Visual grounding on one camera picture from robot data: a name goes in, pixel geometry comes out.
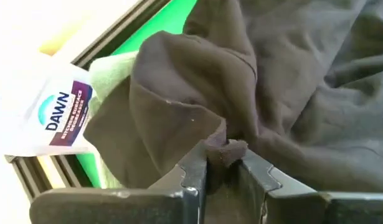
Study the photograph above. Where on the dark green garment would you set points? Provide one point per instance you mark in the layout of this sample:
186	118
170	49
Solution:
110	74

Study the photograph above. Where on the clear spray bottle blue trigger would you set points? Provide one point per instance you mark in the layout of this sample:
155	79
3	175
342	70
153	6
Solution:
54	115

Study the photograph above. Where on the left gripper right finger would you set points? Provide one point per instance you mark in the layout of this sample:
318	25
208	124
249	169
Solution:
319	208

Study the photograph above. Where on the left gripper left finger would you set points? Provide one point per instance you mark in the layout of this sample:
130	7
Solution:
116	208

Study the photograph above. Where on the black garment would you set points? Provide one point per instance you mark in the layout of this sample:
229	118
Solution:
272	77

